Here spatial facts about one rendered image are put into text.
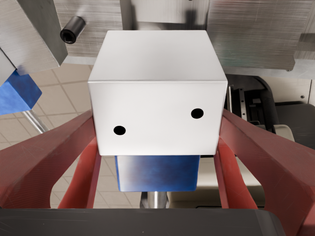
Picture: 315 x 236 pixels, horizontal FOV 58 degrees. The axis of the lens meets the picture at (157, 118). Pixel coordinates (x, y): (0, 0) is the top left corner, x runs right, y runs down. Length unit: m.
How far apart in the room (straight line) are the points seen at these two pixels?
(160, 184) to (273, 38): 0.11
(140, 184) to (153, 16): 0.12
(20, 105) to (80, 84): 1.17
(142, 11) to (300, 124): 0.80
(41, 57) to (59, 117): 1.43
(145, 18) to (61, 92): 1.36
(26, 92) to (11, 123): 1.62
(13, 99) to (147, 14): 0.16
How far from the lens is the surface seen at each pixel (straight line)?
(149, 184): 0.15
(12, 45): 0.28
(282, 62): 0.20
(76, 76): 1.45
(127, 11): 0.20
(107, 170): 1.99
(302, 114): 1.00
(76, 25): 0.19
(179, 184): 0.16
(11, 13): 0.27
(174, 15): 0.21
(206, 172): 0.48
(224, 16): 0.18
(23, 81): 0.31
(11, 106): 0.32
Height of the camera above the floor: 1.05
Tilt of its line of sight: 45 degrees down
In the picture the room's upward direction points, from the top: 169 degrees counter-clockwise
